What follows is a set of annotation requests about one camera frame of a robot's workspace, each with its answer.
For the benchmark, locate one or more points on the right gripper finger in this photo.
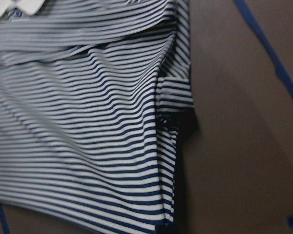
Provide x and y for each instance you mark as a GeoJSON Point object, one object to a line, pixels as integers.
{"type": "Point", "coordinates": [165, 229]}

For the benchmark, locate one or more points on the navy white striped polo shirt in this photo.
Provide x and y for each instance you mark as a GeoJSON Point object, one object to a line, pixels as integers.
{"type": "Point", "coordinates": [91, 92]}

